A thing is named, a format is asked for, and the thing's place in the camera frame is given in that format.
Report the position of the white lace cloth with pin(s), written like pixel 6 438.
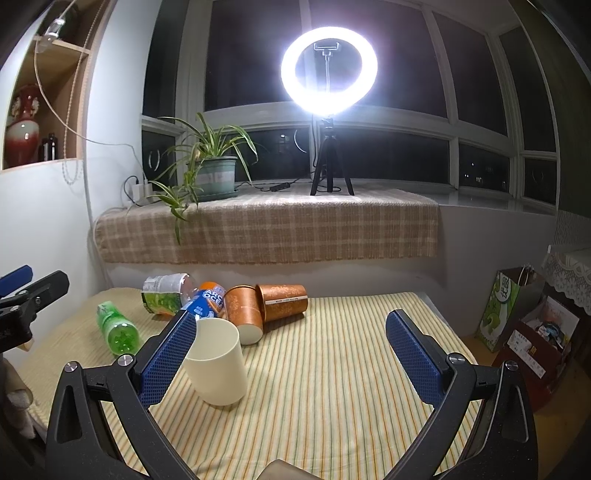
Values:
pixel 570 272

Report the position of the potted spider plant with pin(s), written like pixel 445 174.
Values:
pixel 216 177

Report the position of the green paper bag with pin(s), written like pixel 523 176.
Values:
pixel 501 314

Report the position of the cream plastic cup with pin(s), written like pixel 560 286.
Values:
pixel 214 369

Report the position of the dark small bottle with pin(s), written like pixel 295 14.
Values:
pixel 49 147

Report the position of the white power strip with chargers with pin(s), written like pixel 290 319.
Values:
pixel 138 190

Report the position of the copper patterned cup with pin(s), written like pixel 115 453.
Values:
pixel 281 301
pixel 242 311

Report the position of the clear bottle green label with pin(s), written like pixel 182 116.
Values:
pixel 161 295

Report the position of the wooden shelf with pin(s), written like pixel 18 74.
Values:
pixel 64 60

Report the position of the beige plaid cloth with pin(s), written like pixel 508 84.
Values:
pixel 286 226

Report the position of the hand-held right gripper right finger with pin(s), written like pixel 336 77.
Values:
pixel 415 360

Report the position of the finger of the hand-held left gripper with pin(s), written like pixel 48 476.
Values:
pixel 14 279
pixel 39 293

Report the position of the striped tablecloth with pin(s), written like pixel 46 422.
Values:
pixel 318 369

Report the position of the white clip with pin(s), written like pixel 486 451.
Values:
pixel 51 33

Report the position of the orange soda bottle blue label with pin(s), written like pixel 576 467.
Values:
pixel 210 297

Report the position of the green plastic bottle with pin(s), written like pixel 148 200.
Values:
pixel 117 332

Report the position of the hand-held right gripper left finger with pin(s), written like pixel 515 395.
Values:
pixel 168 360

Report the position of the black tripod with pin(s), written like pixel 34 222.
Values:
pixel 328 157

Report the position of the red cardboard box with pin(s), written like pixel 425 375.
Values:
pixel 531 364

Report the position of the red ceramic vase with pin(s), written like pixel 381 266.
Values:
pixel 23 134

